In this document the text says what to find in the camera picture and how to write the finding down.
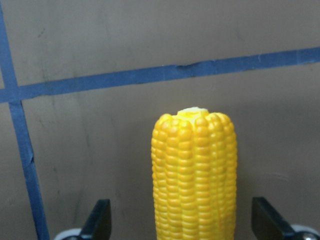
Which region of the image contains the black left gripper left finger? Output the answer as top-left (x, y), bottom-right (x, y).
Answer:
top-left (79, 199), bottom-right (111, 240)

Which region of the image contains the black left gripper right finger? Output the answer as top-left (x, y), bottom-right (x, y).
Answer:
top-left (251, 197), bottom-right (296, 240)

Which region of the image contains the yellow corn cob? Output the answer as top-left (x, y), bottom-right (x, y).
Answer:
top-left (151, 107), bottom-right (238, 240)

